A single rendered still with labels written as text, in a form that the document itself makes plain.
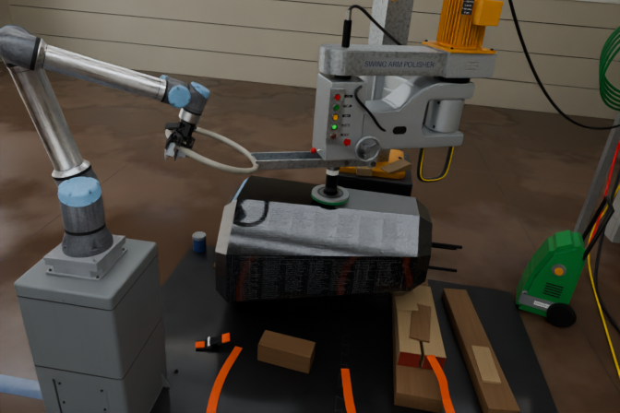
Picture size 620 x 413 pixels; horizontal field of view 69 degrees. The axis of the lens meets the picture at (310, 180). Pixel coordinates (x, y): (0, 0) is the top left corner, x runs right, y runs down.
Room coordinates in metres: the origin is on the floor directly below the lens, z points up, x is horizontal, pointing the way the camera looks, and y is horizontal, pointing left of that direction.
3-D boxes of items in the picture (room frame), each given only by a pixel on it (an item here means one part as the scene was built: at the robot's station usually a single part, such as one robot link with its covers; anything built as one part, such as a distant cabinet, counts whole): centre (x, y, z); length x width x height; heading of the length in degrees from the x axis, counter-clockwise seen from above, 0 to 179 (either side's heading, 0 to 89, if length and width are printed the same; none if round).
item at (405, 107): (2.46, -0.50, 1.28); 0.74 x 0.23 x 0.49; 110
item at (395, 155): (3.14, -0.44, 0.76); 0.49 x 0.49 x 0.05; 83
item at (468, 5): (2.55, -0.75, 1.88); 0.31 x 0.28 x 0.40; 20
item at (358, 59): (2.46, -0.45, 1.60); 0.96 x 0.25 x 0.17; 110
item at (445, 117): (2.56, -0.74, 1.32); 0.19 x 0.19 x 0.20
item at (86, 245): (1.54, 0.88, 0.98); 0.19 x 0.19 x 0.10
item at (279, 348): (1.88, 0.05, 0.07); 0.30 x 0.12 x 0.12; 77
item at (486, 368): (1.88, -1.05, 0.10); 0.25 x 0.10 x 0.01; 177
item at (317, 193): (2.34, -0.12, 0.86); 0.21 x 0.21 x 0.01
